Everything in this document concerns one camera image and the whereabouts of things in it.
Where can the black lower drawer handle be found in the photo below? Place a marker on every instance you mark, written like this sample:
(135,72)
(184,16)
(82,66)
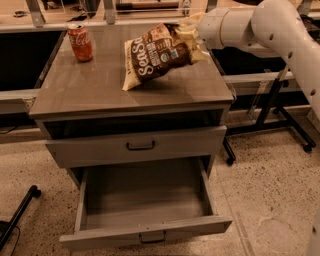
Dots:
(152,237)

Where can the black side table stand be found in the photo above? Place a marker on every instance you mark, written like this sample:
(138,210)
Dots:
(262,125)

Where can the closed upper drawer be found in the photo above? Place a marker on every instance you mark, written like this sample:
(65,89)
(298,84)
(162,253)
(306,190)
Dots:
(111,149)

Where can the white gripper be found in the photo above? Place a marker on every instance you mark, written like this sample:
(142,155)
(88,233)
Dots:
(210,28)

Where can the black upper drawer handle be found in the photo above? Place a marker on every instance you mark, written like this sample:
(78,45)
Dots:
(132,147)

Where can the black stand leg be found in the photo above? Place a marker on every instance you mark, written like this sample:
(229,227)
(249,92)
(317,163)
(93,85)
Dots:
(7,227)

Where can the red cola can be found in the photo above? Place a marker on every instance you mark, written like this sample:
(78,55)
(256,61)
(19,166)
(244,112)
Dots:
(80,42)

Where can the black drawer handle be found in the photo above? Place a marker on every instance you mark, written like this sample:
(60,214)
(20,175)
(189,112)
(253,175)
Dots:
(152,237)
(132,147)

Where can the brown chip bag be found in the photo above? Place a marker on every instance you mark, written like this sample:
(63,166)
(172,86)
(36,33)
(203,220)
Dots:
(155,53)

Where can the grey drawer cabinet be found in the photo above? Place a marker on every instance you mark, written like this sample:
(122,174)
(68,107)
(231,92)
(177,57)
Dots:
(87,99)

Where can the open lower drawer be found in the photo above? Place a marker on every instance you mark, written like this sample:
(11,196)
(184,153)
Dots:
(118,202)

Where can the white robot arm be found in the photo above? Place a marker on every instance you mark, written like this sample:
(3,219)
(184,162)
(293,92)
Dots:
(273,190)

